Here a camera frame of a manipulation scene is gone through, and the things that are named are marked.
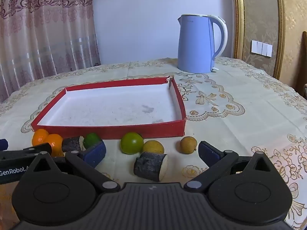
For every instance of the large green lime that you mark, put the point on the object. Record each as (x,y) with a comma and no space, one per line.
(131,143)

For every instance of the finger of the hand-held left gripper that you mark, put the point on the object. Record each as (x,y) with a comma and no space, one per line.
(31,151)
(3,143)

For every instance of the pink patterned curtain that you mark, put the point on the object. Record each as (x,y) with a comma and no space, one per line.
(48,28)

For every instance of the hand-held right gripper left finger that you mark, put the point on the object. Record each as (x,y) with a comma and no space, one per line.
(94,152)

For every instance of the red cardboard box tray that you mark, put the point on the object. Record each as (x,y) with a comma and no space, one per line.
(108,131)

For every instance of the blue electric kettle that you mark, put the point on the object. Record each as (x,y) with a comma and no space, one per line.
(194,45)

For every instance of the gold moulding strip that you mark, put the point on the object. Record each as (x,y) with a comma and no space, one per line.
(280,40)
(239,16)

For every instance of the orange mandarin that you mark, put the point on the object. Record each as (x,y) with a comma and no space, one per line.
(39,136)
(54,142)

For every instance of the small green lime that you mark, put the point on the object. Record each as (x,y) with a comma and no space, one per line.
(91,139)

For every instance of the brown longan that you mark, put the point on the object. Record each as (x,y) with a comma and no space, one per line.
(153,146)
(188,145)

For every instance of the white wall light switch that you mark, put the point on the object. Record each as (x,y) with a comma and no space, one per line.
(261,48)

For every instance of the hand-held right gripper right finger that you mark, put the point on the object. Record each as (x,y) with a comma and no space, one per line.
(208,153)

